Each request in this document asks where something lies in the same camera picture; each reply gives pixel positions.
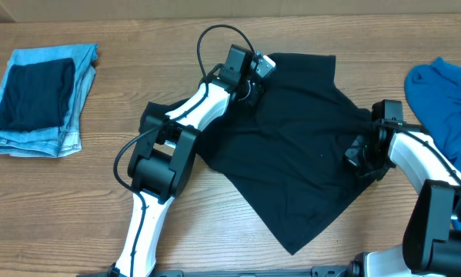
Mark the folded dark navy shirt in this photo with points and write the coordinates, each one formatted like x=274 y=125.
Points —
x=36 y=95

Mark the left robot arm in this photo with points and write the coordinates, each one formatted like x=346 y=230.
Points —
x=164 y=151

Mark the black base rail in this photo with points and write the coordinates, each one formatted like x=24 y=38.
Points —
x=315 y=271

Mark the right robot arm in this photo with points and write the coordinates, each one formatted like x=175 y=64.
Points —
x=432 y=240

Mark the folded light blue jeans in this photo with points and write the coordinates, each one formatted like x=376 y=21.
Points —
x=54 y=142

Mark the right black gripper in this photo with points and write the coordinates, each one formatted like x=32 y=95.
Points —
x=358 y=155

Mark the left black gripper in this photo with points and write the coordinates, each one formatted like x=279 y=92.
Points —
x=254 y=91

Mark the blue t-shirt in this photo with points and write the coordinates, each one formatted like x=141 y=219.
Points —
x=433 y=92

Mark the black t-shirt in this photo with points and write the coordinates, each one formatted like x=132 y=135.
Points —
x=286 y=156

